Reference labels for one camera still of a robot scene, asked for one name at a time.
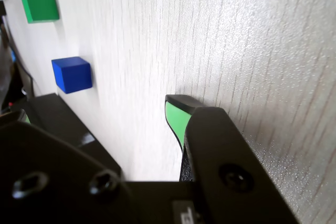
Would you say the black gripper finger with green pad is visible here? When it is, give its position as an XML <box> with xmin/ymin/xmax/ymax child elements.
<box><xmin>164</xmin><ymin>94</ymin><xmax>300</xmax><ymax>224</ymax></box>
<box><xmin>0</xmin><ymin>109</ymin><xmax>148</xmax><ymax>224</ymax></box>

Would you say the green cube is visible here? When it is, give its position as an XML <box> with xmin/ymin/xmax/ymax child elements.
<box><xmin>20</xmin><ymin>0</ymin><xmax>60</xmax><ymax>24</ymax></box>

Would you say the blue cube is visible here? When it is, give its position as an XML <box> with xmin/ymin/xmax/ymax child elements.
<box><xmin>51</xmin><ymin>56</ymin><xmax>93</xmax><ymax>94</ymax></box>

